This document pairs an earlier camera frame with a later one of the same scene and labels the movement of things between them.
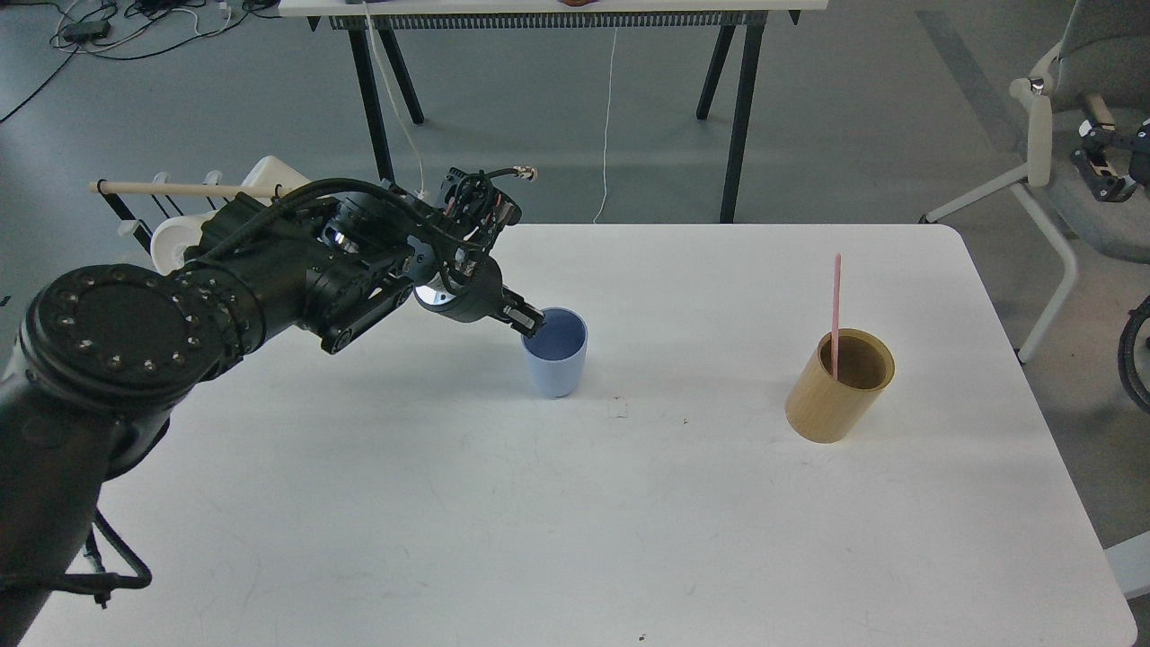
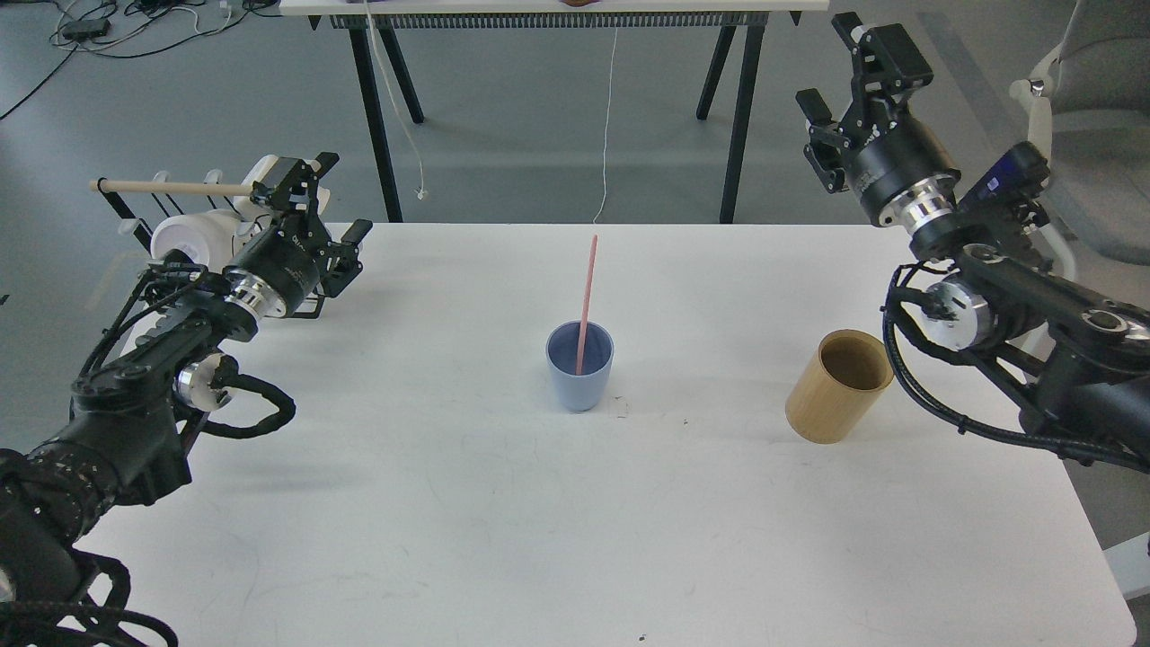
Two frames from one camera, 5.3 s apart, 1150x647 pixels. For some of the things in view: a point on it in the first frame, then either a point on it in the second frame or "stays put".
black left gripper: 470,290 → 280,270
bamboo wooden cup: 821,409 stays put
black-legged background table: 373,17 stays put
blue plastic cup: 556,356 → 579,393
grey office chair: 1096,80 stays put
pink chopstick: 836,282 → 587,305
